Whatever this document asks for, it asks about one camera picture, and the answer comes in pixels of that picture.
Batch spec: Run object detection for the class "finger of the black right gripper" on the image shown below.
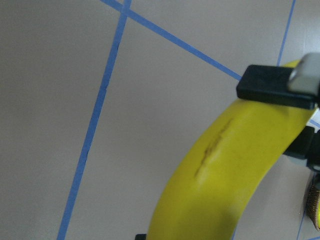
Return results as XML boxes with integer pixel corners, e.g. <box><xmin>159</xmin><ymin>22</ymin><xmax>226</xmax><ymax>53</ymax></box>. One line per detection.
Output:
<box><xmin>236</xmin><ymin>52</ymin><xmax>320</xmax><ymax>110</ymax></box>
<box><xmin>283</xmin><ymin>126</ymin><xmax>320</xmax><ymax>172</ymax></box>

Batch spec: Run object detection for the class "woven fruit basket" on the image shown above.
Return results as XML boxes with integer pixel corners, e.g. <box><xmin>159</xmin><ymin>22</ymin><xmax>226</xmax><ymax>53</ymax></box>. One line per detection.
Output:
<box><xmin>305</xmin><ymin>172</ymin><xmax>320</xmax><ymax>232</ymax></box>

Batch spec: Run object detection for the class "brown paper table mat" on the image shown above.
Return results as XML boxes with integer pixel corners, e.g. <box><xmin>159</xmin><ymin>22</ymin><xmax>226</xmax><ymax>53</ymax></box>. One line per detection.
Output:
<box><xmin>0</xmin><ymin>0</ymin><xmax>320</xmax><ymax>240</ymax></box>

